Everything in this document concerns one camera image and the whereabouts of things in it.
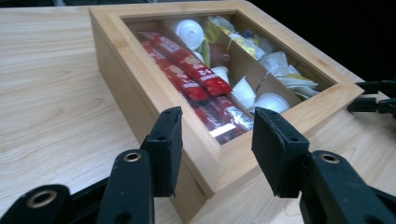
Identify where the yellow green tea bag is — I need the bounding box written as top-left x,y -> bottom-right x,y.
204,20 -> 222,45
200,39 -> 212,68

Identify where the wooden box with glass lid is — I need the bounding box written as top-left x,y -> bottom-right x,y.
88,0 -> 365,224

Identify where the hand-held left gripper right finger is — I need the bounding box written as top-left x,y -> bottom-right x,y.
250,107 -> 310,198

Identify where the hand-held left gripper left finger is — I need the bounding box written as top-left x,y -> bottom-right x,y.
140,106 -> 184,198

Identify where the white paper sachet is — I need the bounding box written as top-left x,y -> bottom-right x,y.
259,50 -> 290,73
275,64 -> 320,101

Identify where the brown round capsule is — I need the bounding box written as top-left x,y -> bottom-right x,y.
208,42 -> 232,68

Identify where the yellow and white packet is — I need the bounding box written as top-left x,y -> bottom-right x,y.
228,29 -> 266,61

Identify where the red stick sachet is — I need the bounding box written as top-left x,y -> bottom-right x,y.
152,32 -> 233,97
138,31 -> 210,102

